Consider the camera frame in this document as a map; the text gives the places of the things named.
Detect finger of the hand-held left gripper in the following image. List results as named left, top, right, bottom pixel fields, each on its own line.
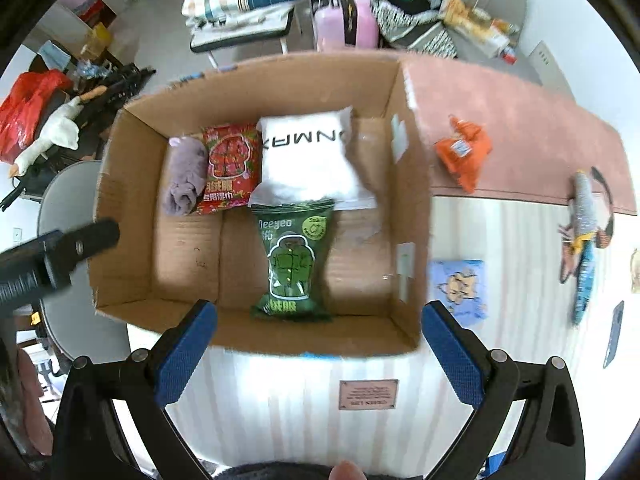
left=61, top=218, right=121, bottom=268

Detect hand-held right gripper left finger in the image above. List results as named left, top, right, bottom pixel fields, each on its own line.
left=52, top=300, right=219, bottom=480

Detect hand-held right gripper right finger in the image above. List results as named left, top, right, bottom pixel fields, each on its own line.
left=421, top=301, right=586, bottom=480

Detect blue cartoon tissue packet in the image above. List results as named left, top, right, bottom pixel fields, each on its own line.
left=429, top=259, right=488, bottom=326

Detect cardboard box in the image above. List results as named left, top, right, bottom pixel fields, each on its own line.
left=89, top=52, right=435, bottom=358

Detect purple cloth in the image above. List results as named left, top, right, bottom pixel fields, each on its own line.
left=159, top=135, right=208, bottom=217

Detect green wipes packet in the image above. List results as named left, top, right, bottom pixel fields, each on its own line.
left=250, top=199, right=336, bottom=322

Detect red wipes packet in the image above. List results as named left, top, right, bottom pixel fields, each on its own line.
left=200, top=122, right=263, bottom=216

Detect grey and blue plush toy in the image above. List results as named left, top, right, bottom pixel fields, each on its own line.
left=559, top=167, right=617, bottom=326

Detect orange soft packet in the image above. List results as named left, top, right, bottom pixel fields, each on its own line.
left=434, top=115, right=493, bottom=194

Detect white soft packet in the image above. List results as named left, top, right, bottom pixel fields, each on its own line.
left=248, top=106, right=378, bottom=211

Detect person's right hand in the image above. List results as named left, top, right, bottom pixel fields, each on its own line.
left=331, top=461, right=366, bottom=480

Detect grey round chair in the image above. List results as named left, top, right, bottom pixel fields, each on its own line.
left=37, top=160, right=131, bottom=361

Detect brown label plate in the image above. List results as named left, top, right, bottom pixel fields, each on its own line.
left=338, top=379, right=400, bottom=411

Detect white goose plush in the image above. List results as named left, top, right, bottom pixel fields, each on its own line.
left=7, top=86, right=108, bottom=178

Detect red plastic bag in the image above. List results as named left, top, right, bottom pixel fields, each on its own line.
left=0, top=70, right=73, bottom=163

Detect black tripod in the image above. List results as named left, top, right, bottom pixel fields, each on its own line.
left=75, top=62, right=157, bottom=126

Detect dark smartphone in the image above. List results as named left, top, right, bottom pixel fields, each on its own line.
left=602, top=301, right=626, bottom=370

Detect blue face mask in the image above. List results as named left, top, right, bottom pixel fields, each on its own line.
left=39, top=41, right=71, bottom=71

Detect yellow box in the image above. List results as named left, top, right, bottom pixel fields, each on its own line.
left=80, top=22, right=112, bottom=58

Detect pink table mat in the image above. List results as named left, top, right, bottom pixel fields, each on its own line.
left=402, top=55, right=638, bottom=216

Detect black folding chair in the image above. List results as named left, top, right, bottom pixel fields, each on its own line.
left=190, top=2, right=301, bottom=68

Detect pink bag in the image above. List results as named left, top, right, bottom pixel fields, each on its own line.
left=311, top=0, right=380, bottom=52

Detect yellow snack packets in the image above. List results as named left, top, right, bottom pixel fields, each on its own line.
left=440, top=0, right=521, bottom=63

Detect black and white patterned bag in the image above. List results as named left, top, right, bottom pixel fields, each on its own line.
left=371, top=0, right=458, bottom=58

